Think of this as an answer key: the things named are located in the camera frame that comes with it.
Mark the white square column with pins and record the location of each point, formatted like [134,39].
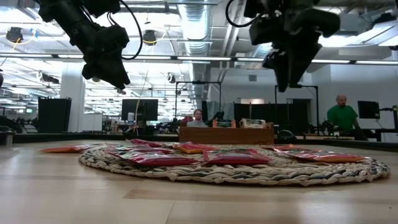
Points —
[73,102]

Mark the grey metal post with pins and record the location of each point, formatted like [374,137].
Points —
[9,138]

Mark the white jug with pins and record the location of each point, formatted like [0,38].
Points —
[131,117]

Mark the beige tea bag packet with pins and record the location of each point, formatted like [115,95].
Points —
[253,124]

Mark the long ceiling light strip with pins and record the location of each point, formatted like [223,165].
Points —
[202,58]

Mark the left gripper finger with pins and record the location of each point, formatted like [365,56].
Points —
[99,70]
[121,70]

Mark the person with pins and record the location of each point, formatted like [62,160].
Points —
[197,119]
[342,116]

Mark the black partition screen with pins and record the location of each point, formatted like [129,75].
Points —
[280,115]

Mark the black workbench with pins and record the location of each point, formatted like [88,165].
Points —
[379,133]

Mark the red tea bag packet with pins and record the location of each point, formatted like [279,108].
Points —
[236,158]
[140,150]
[152,161]
[146,143]

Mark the round woven placemat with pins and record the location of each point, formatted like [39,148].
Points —
[233,175]

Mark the wooden compartment tray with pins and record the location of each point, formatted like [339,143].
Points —
[227,137]

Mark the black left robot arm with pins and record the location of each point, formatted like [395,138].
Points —
[71,18]

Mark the black slanted equipment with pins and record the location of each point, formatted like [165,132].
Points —
[9,124]

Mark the black round ceiling device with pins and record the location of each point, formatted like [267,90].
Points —
[149,37]
[14,34]

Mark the black frame stand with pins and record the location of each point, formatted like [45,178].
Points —
[199,82]
[300,86]

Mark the black computer monitor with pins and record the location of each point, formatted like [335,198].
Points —
[140,109]
[368,109]

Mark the black round lamp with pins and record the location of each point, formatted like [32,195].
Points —
[171,78]

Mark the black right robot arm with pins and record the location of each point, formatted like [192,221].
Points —
[273,7]

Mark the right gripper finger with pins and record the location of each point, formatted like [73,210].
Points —
[281,62]
[301,62]

